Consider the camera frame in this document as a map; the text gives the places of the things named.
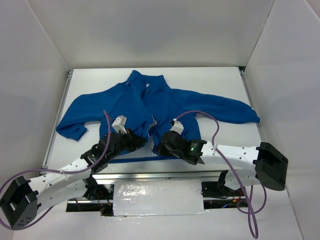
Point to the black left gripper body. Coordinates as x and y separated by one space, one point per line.
132 139

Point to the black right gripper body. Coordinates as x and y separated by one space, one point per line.
166 144

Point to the blue fleece zip jacket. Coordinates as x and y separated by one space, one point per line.
149 104

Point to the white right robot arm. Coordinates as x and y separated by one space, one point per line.
256 165

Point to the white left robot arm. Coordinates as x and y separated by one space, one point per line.
24 199

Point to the white foil-taped board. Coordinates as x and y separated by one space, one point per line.
158 198

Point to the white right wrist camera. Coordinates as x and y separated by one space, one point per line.
176 126

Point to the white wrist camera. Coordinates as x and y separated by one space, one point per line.
119 124
176 126

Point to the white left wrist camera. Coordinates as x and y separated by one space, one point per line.
119 124

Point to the aluminium front table rail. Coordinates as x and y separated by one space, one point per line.
163 169

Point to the aluminium table rail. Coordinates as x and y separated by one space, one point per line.
163 169
251 101
57 118

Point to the aluminium left table rail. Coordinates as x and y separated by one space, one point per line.
57 118

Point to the aluminium right table rail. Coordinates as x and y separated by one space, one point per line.
251 101

